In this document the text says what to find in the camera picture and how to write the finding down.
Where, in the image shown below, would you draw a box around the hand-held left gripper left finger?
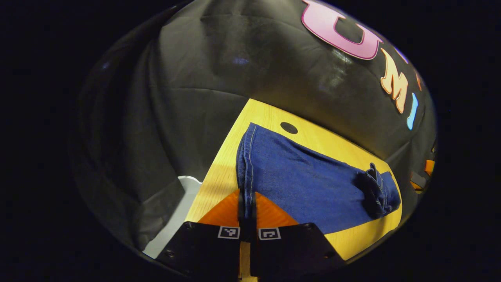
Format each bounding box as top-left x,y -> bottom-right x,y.
157,189 -> 244,280

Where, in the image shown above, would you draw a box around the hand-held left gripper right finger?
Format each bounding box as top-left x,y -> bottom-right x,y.
250,192 -> 346,278

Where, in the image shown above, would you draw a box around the blue denim jeans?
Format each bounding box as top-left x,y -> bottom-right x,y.
236,122 -> 402,235

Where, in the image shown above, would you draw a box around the white flat panel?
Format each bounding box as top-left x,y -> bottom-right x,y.
142,175 -> 203,259

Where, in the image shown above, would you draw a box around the black backdrop cloth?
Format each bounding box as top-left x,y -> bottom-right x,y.
72,0 -> 437,251

